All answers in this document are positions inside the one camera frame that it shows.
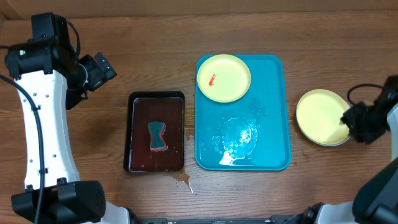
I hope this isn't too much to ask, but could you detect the light blue plate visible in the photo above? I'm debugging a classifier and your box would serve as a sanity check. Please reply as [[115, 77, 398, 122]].
[[304, 134, 350, 147]]

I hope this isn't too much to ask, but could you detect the orange and green sponge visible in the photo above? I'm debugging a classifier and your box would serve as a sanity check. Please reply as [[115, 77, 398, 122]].
[[148, 121, 168, 152]]

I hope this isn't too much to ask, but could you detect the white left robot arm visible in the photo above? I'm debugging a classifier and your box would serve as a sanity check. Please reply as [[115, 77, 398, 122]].
[[6, 34, 134, 223]]

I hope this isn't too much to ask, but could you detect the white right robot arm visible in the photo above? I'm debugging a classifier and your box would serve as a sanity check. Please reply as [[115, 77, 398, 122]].
[[276, 75, 397, 223]]

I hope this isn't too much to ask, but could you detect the blue plastic tray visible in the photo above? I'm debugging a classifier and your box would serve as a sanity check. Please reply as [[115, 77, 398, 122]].
[[195, 55, 292, 171]]

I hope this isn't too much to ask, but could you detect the black water basin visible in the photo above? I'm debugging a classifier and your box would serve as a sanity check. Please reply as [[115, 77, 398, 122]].
[[123, 91, 185, 173]]

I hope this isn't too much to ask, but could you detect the yellow plate with red stain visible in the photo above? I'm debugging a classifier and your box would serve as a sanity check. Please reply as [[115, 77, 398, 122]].
[[197, 54, 251, 103]]

